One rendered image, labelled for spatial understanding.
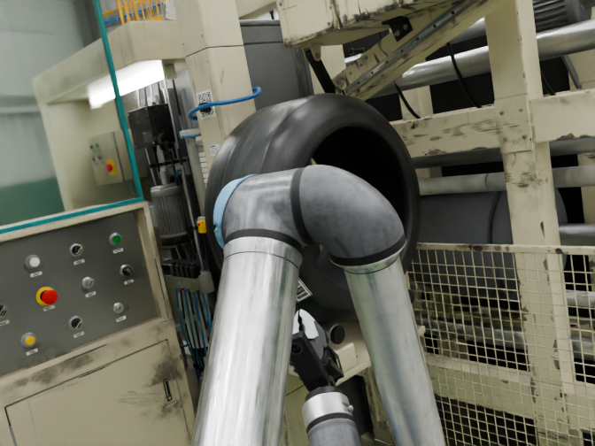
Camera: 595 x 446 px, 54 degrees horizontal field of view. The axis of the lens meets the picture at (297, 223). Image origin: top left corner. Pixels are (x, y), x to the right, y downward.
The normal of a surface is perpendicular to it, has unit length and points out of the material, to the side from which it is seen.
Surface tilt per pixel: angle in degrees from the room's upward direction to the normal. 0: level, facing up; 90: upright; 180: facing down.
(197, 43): 90
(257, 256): 53
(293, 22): 90
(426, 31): 90
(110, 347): 90
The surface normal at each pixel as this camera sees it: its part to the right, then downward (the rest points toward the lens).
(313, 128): 0.56, -0.15
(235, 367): -0.19, -0.48
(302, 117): 0.08, -0.57
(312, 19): -0.73, 0.23
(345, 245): -0.35, 0.47
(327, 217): -0.22, 0.25
